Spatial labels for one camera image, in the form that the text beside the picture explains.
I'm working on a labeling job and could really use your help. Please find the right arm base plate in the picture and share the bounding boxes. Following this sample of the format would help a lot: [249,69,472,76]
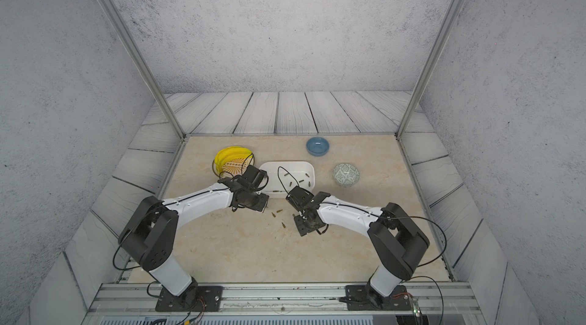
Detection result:
[339,285,413,311]

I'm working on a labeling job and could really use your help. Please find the yellow bananas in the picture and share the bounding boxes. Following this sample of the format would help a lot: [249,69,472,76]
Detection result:
[215,146,255,161]

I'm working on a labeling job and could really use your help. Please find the patterned plate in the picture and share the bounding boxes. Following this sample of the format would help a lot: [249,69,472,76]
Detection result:
[212,154,255,179]

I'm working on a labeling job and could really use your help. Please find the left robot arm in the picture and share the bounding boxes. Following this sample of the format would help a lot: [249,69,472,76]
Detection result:
[118,166,269,298]

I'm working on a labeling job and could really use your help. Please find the aluminium rail frame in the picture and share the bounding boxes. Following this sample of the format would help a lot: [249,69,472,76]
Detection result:
[83,282,485,324]

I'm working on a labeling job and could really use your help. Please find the green patterned bowl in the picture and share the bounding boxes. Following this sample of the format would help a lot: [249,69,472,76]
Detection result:
[333,163,360,188]

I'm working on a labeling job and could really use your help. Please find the white storage box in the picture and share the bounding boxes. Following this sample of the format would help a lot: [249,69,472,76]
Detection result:
[260,161,316,198]

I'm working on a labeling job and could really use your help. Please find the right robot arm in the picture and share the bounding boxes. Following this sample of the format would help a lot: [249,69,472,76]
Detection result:
[286,186,430,298]

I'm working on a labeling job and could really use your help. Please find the blue bowl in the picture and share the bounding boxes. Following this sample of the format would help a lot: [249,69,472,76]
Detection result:
[306,136,330,157]

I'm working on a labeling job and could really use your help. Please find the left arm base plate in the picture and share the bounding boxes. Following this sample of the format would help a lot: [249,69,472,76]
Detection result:
[155,285,224,313]

